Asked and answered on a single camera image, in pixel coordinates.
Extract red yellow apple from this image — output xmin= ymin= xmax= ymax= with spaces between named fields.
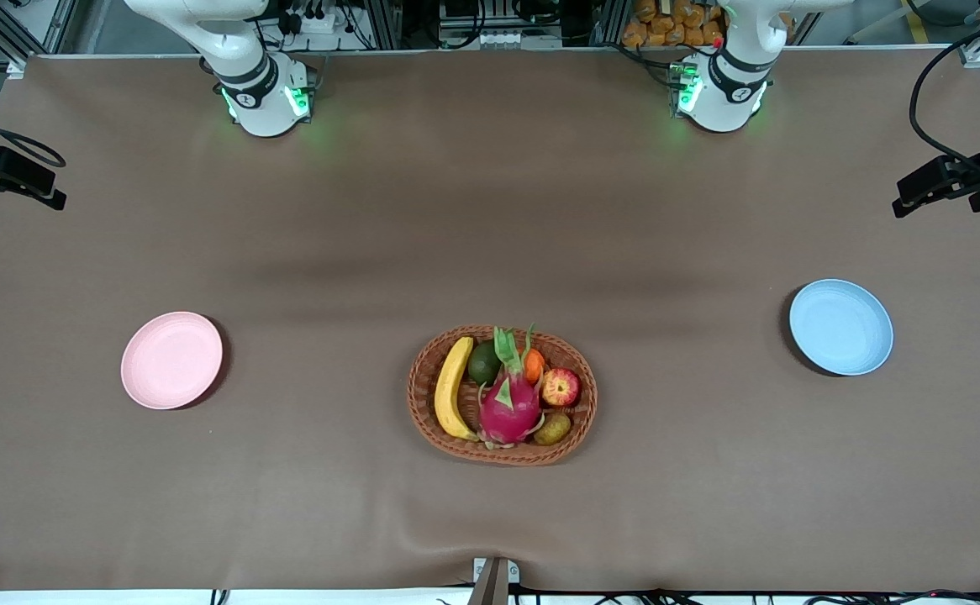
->
xmin=541 ymin=367 xmax=582 ymax=409

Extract yellow banana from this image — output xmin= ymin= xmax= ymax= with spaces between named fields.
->
xmin=434 ymin=336 xmax=481 ymax=442

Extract light blue round plate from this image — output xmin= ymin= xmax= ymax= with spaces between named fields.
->
xmin=788 ymin=278 xmax=895 ymax=376

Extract pink round plate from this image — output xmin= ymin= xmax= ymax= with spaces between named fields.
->
xmin=120 ymin=311 xmax=224 ymax=411

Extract orange snack bags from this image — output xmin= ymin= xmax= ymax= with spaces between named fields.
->
xmin=620 ymin=0 xmax=726 ymax=49

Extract white power strip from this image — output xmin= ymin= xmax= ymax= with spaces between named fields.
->
xmin=276 ymin=0 xmax=341 ymax=36

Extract small orange fruit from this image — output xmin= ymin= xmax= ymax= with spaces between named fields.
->
xmin=522 ymin=324 xmax=548 ymax=387

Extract olive brown oval fruit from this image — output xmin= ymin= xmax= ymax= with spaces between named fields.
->
xmin=533 ymin=412 xmax=573 ymax=447

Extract brown wicker oval basket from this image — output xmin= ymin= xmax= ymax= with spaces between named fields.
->
xmin=407 ymin=324 xmax=599 ymax=467

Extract pink dragon fruit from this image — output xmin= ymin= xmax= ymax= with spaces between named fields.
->
xmin=477 ymin=326 xmax=546 ymax=448

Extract dark green avocado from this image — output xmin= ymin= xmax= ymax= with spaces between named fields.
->
xmin=467 ymin=339 xmax=503 ymax=387

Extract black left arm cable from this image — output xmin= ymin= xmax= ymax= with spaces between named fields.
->
xmin=909 ymin=15 xmax=980 ymax=169

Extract metal table edge bracket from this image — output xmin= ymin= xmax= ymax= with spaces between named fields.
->
xmin=466 ymin=556 xmax=521 ymax=605

